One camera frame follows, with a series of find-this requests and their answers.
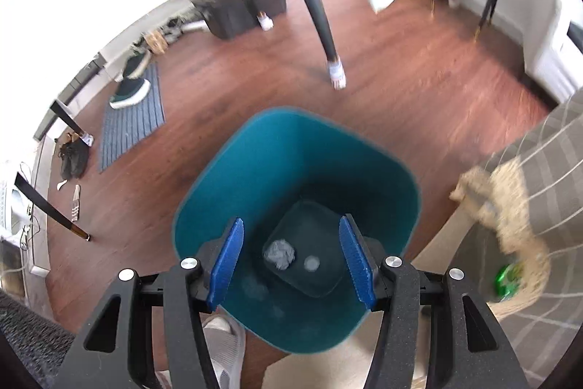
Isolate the green bottle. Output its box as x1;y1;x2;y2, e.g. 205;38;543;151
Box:
494;262;523;301

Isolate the white round plastic lid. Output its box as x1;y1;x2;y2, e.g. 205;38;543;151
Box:
304;255;320;272

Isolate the green white sneaker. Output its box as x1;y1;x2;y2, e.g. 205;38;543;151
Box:
109;78;151;110

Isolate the black storage box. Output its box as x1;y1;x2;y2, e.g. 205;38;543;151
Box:
193;0;286;39

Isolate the white paper ball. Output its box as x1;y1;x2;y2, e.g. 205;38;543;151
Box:
263;239;296;271

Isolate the teal trash bin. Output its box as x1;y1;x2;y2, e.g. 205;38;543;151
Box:
173;108;421;353

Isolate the grey slipper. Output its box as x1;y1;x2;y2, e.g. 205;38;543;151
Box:
203;314;246;389

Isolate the grey striped floor mat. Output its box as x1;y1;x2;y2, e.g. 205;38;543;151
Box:
99;63;165;173

